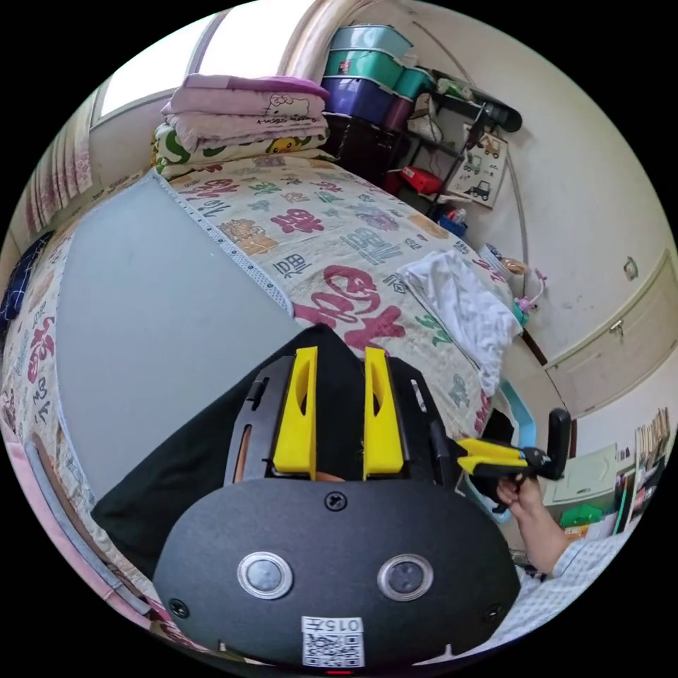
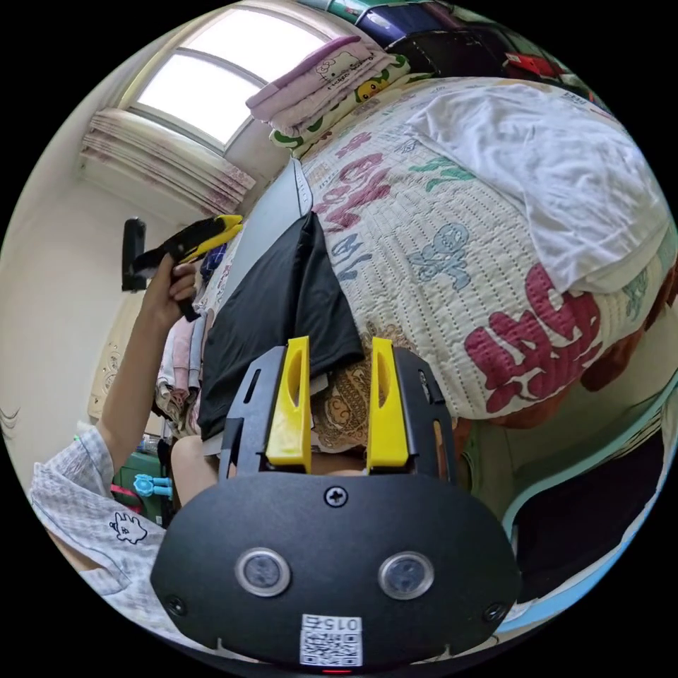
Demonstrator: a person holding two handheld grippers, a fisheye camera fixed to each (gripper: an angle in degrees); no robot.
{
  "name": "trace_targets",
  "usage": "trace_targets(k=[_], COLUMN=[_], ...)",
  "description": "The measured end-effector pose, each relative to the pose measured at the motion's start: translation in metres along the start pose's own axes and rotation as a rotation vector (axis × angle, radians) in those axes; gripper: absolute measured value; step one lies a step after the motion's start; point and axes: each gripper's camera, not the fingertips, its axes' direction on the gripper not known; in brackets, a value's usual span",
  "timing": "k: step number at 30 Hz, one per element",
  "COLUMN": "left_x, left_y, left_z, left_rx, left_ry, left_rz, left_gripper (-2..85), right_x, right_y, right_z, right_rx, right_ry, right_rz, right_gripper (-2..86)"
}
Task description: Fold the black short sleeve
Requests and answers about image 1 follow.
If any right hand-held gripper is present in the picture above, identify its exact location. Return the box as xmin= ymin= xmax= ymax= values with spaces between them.
xmin=455 ymin=437 xmax=564 ymax=526

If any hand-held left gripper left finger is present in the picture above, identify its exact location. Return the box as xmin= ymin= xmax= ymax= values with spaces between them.
xmin=272 ymin=346 xmax=319 ymax=475

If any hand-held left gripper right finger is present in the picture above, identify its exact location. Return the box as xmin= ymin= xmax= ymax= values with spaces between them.
xmin=363 ymin=347 xmax=410 ymax=481

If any black short sleeve shirt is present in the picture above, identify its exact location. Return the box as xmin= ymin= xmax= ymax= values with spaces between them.
xmin=90 ymin=323 xmax=467 ymax=583

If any person's right forearm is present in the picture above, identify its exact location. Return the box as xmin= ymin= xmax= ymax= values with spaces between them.
xmin=512 ymin=503 xmax=572 ymax=579

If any person's right hand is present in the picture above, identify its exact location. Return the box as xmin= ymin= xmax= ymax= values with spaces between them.
xmin=496 ymin=472 xmax=544 ymax=525

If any light blue plastic chair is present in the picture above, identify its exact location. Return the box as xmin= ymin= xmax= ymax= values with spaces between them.
xmin=455 ymin=379 xmax=537 ymax=526

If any person's body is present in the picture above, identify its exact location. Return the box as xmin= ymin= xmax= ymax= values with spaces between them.
xmin=506 ymin=529 xmax=645 ymax=660

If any cluttered bookshelf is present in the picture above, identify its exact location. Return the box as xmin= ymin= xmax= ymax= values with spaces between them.
xmin=550 ymin=408 xmax=672 ymax=541

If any white garment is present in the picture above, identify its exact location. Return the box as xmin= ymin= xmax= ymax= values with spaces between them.
xmin=395 ymin=249 xmax=524 ymax=397

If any white cupboard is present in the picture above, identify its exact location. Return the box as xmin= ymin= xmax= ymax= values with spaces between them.
xmin=544 ymin=247 xmax=678 ymax=420

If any grey flat folding board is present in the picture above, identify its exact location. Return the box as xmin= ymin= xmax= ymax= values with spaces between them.
xmin=54 ymin=173 xmax=295 ymax=501

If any bed with printed quilt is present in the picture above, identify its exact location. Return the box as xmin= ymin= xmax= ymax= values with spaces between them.
xmin=0 ymin=153 xmax=525 ymax=653

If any board with vehicle pictures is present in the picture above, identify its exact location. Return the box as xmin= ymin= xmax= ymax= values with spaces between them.
xmin=447 ymin=129 xmax=511 ymax=210

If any black metal shelf rack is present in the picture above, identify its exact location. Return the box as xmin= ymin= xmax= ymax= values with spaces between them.
xmin=323 ymin=87 xmax=525 ymax=239

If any dark blue checked pillow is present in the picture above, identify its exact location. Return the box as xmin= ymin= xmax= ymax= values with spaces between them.
xmin=0 ymin=231 xmax=56 ymax=321

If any pile of folded quilts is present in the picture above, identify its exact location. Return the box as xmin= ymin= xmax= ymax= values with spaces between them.
xmin=152 ymin=73 xmax=332 ymax=179

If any stack of plastic storage bins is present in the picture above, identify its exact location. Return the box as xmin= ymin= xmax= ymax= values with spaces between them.
xmin=321 ymin=23 xmax=441 ymax=133

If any window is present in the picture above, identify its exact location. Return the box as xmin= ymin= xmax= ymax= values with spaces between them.
xmin=88 ymin=9 xmax=234 ymax=131

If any beige curtain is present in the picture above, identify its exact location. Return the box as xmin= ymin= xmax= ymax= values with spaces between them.
xmin=278 ymin=0 xmax=350 ymax=81

